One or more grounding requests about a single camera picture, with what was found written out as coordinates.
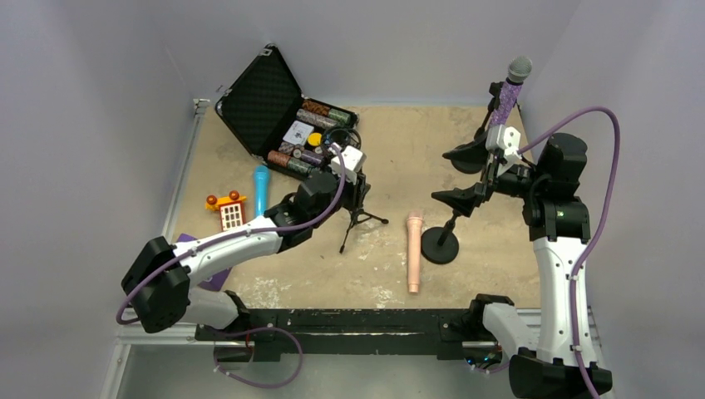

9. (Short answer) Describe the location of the black tripod mic stand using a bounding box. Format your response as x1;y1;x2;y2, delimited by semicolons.
320;126;389;254

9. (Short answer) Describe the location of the black round-base mic stand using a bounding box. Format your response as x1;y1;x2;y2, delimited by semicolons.
451;81;508;172

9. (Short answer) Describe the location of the blue microphone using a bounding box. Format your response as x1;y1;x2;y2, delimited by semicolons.
253;165;270;218

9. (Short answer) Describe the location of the purple glitter microphone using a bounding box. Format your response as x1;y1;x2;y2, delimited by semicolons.
487;56;533;128

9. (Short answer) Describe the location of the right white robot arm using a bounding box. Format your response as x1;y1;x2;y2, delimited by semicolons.
433;125;613;398

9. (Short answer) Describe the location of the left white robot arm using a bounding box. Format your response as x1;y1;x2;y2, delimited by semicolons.
116;171;369;333

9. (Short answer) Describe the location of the pink microphone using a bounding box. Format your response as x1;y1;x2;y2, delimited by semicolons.
407;210;423;294

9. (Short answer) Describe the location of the yellow poker chip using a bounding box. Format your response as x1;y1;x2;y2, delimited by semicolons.
307;132;323;147

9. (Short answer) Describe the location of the white playing card deck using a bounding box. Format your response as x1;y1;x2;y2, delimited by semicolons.
283;121;315;145

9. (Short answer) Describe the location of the orange toy vehicle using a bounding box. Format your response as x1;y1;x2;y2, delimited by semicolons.
205;190;247;232

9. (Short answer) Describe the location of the black poker chip case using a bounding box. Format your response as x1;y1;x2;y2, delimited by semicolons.
214;43;360;179

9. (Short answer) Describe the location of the purple flat plastic piece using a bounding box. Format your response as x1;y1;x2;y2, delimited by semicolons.
176;234;230;292

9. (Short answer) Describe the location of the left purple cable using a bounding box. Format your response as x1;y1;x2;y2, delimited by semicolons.
114;144;348;326

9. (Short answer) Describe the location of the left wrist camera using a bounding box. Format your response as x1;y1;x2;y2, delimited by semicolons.
329;143;367;183

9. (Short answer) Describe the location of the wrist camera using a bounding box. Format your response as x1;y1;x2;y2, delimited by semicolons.
329;143;367;183
485;124;522;165

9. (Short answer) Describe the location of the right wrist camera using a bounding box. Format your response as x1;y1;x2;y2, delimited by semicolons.
485;124;522;165

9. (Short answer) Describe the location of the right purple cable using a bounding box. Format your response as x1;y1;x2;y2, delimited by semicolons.
517;106;623;399

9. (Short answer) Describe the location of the left side aluminium rail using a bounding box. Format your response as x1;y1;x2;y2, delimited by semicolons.
160;98;212;247

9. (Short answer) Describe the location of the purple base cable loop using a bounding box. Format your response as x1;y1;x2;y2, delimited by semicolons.
212;328;305;390

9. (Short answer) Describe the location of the aluminium frame rail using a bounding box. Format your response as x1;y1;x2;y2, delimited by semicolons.
121;308;496;353

